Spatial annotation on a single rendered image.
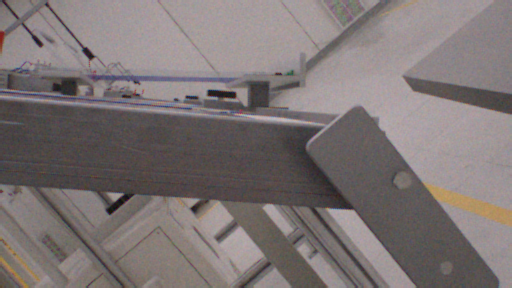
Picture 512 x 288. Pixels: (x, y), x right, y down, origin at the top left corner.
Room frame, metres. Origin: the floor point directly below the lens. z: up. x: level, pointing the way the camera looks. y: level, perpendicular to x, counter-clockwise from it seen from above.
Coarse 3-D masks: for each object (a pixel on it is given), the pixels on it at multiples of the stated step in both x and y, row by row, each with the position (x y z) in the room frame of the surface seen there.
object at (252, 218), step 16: (240, 208) 1.39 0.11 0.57; (256, 208) 1.39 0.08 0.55; (240, 224) 1.39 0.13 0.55; (256, 224) 1.39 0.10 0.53; (272, 224) 1.39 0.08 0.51; (256, 240) 1.39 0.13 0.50; (272, 240) 1.39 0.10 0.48; (288, 240) 1.39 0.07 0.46; (272, 256) 1.39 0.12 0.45; (288, 256) 1.39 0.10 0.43; (288, 272) 1.39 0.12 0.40; (304, 272) 1.39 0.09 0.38
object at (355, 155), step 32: (352, 128) 0.46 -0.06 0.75; (320, 160) 0.45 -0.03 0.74; (352, 160) 0.46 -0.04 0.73; (384, 160) 0.46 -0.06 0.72; (352, 192) 0.45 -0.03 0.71; (384, 192) 0.46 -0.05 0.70; (416, 192) 0.46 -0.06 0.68; (384, 224) 0.45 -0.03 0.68; (416, 224) 0.46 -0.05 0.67; (448, 224) 0.46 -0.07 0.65; (416, 256) 0.46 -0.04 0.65; (448, 256) 0.46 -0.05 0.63; (480, 256) 0.46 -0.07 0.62
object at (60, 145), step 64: (0, 128) 0.49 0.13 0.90; (64, 128) 0.49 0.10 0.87; (128, 128) 0.49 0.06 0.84; (192, 128) 0.50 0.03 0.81; (256, 128) 0.50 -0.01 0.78; (320, 128) 0.50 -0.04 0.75; (128, 192) 0.49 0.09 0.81; (192, 192) 0.49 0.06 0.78; (256, 192) 0.50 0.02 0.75; (320, 192) 0.50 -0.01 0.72
